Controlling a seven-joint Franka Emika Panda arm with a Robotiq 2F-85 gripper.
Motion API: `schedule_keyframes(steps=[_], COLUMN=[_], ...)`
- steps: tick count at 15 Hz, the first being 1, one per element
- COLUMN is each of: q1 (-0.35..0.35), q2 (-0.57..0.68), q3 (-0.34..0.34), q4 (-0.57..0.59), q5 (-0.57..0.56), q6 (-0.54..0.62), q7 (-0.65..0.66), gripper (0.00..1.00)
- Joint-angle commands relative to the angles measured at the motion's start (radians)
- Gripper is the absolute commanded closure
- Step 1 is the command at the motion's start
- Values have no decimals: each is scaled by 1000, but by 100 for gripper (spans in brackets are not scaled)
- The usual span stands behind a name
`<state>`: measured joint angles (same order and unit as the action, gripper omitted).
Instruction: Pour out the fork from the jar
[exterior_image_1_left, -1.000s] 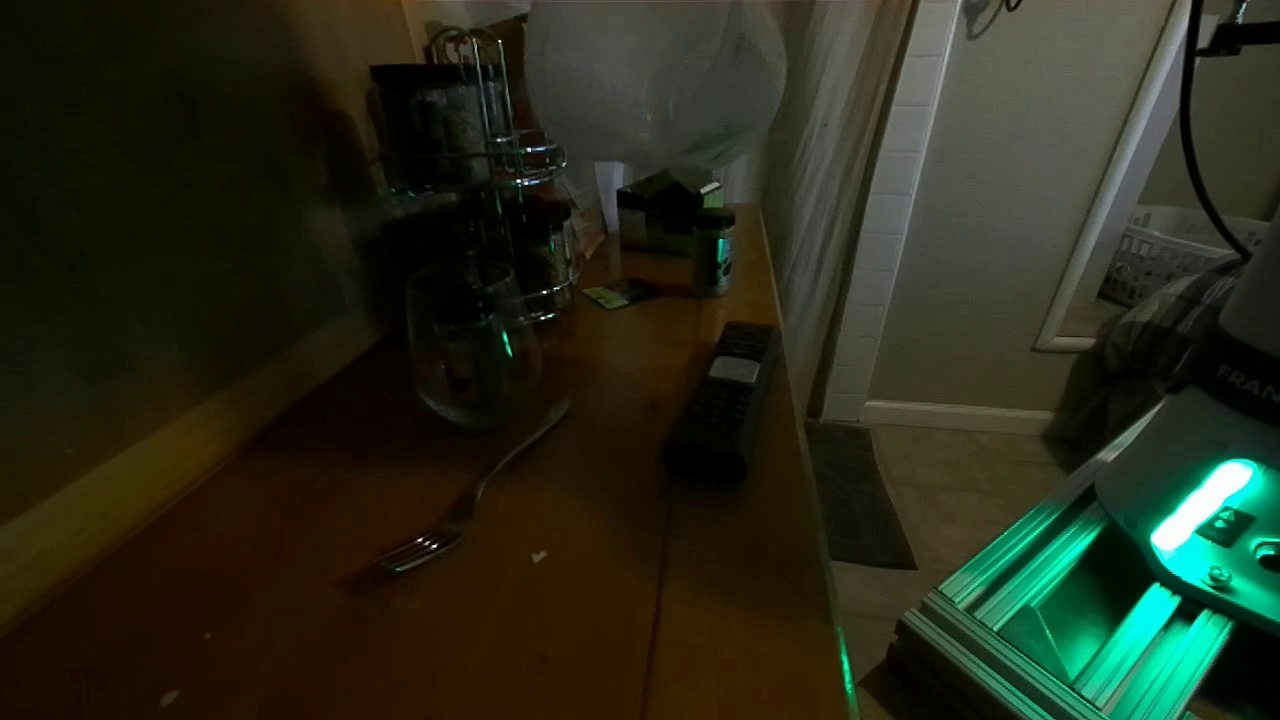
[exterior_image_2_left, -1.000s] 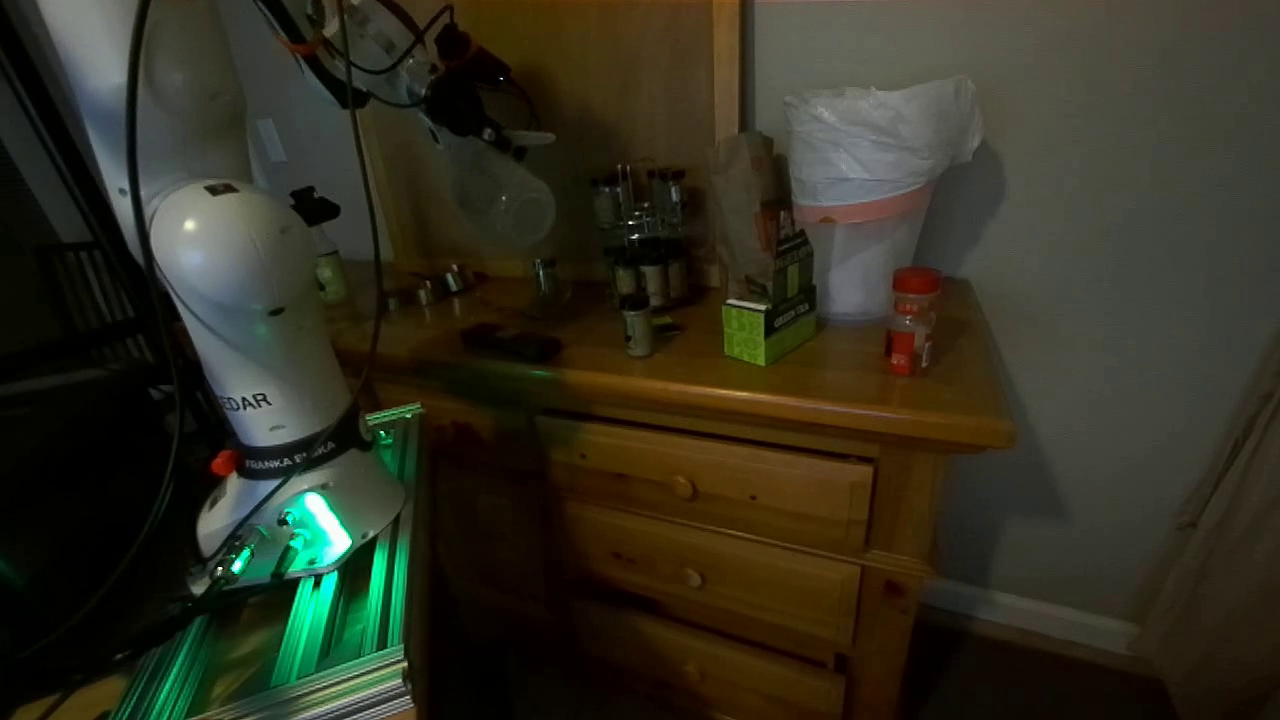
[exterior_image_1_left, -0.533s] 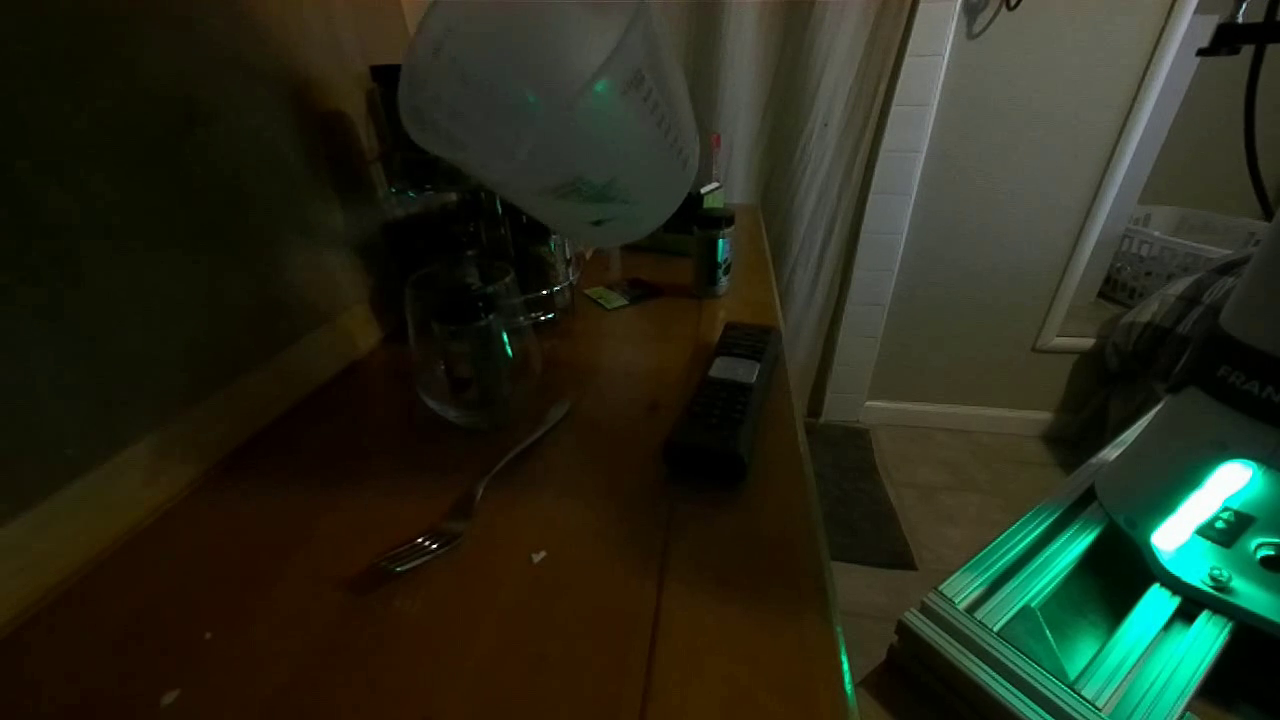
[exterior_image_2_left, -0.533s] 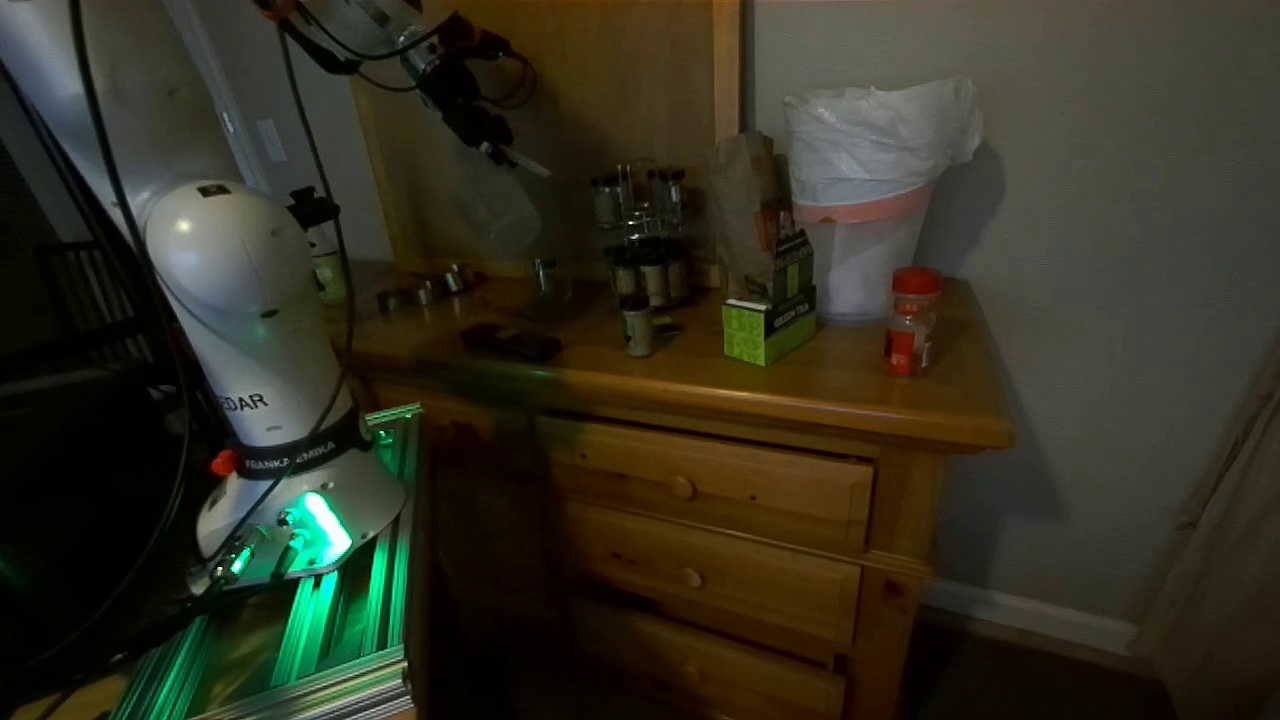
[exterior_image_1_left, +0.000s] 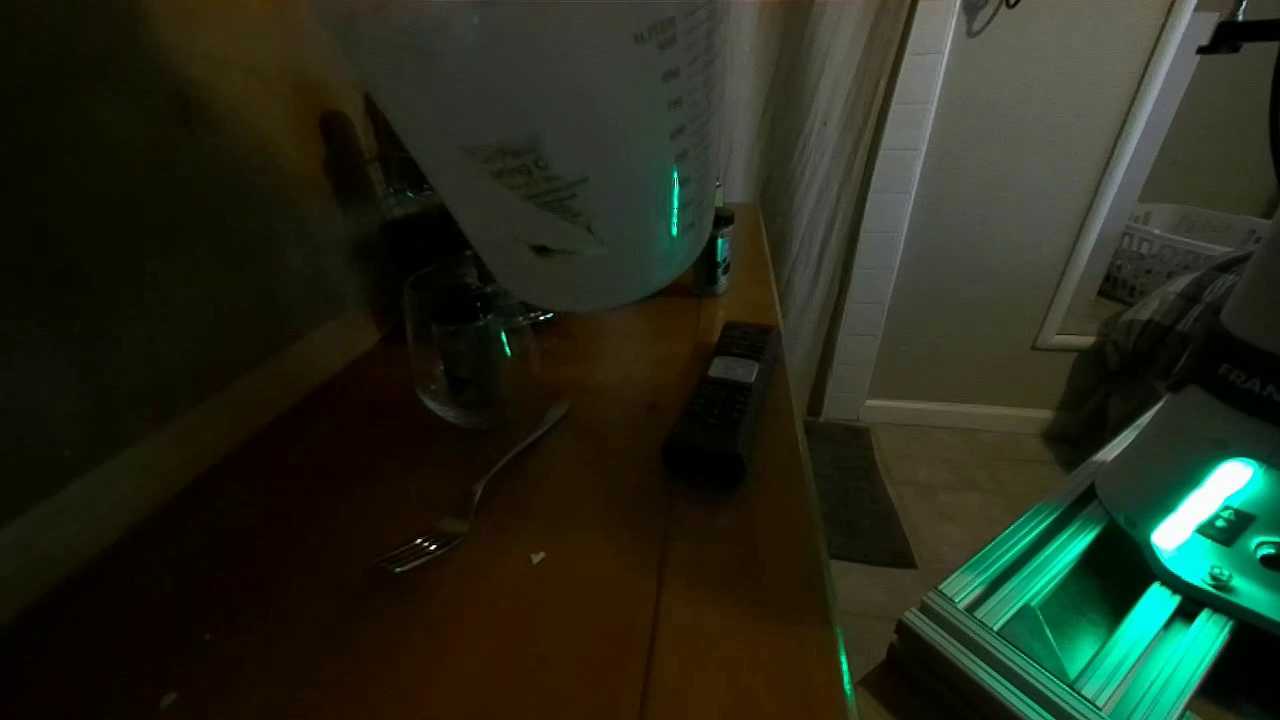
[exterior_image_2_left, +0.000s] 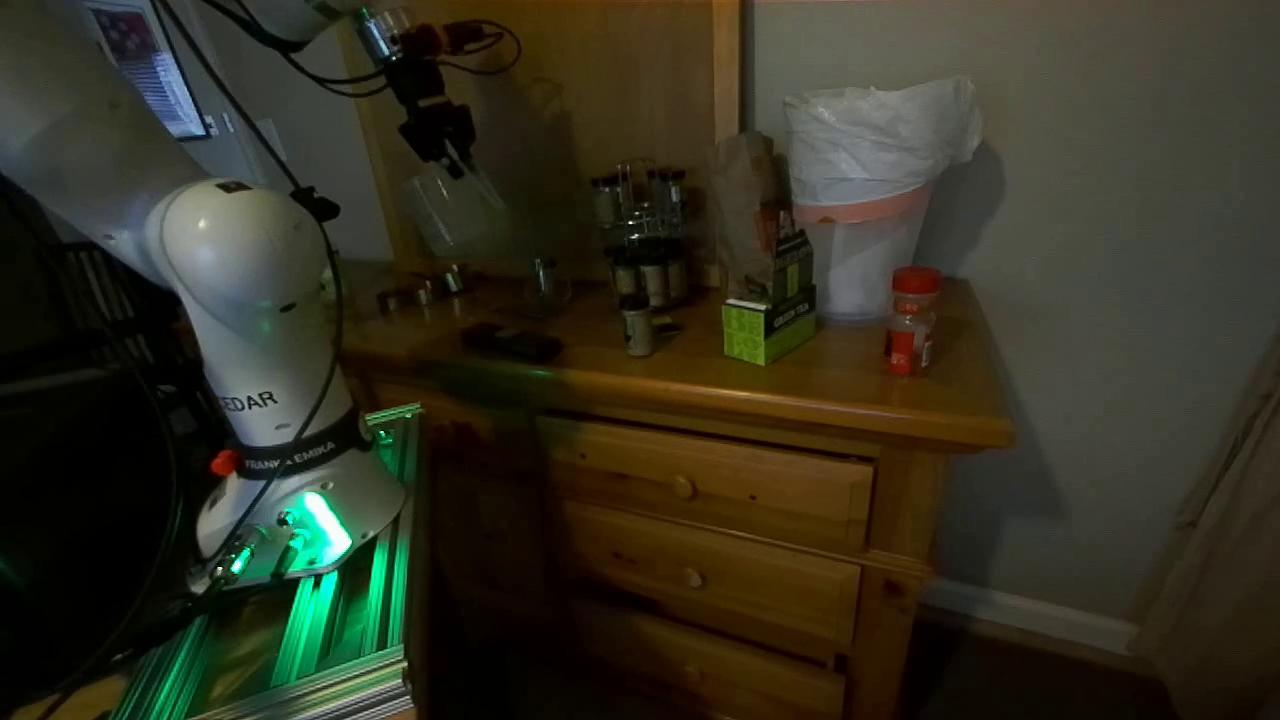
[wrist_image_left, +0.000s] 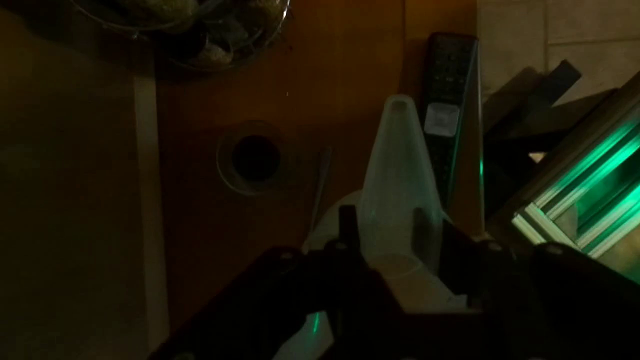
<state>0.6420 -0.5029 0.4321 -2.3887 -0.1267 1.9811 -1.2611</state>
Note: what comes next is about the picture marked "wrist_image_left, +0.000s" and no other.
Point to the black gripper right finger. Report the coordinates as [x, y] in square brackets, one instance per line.
[426, 236]

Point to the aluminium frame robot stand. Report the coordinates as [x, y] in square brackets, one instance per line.
[586, 193]

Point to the glass bowl with contents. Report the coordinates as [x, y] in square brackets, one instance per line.
[200, 40]

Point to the translucent plastic measuring jug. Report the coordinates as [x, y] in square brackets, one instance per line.
[399, 173]

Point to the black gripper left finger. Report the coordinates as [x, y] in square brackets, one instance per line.
[346, 230]

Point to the wooden dresser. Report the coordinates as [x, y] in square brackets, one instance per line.
[333, 80]

